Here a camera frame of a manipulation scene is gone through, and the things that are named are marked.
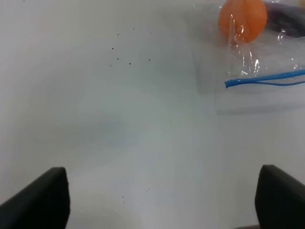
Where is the orange toy fruit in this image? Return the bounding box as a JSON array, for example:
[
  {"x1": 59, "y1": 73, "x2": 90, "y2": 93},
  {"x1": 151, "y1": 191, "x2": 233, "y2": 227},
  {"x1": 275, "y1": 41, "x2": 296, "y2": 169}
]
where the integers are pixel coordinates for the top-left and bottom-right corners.
[{"x1": 218, "y1": 0, "x2": 267, "y2": 43}]

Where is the clear blue-zip plastic bag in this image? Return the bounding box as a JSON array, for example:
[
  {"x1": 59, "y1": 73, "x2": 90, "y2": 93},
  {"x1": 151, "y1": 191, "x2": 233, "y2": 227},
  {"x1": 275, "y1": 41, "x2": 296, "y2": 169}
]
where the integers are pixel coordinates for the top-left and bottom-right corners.
[{"x1": 187, "y1": 0, "x2": 305, "y2": 114}]

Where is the dark purple toy eggplant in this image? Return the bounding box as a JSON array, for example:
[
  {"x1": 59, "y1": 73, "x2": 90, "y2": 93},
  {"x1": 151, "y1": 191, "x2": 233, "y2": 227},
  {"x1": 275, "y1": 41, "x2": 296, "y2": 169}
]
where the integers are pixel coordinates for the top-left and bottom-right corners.
[{"x1": 264, "y1": 2, "x2": 305, "y2": 38}]

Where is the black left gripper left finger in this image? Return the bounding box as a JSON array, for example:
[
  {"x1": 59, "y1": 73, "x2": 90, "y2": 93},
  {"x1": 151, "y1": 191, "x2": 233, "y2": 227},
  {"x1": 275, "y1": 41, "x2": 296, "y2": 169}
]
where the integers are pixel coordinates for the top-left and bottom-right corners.
[{"x1": 0, "y1": 167, "x2": 71, "y2": 229}]

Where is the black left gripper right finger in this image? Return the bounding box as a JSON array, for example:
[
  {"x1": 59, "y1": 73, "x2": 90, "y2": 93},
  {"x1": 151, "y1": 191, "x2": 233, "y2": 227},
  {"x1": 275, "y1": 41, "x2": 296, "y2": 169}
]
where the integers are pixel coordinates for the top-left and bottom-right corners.
[{"x1": 254, "y1": 165, "x2": 305, "y2": 229}]

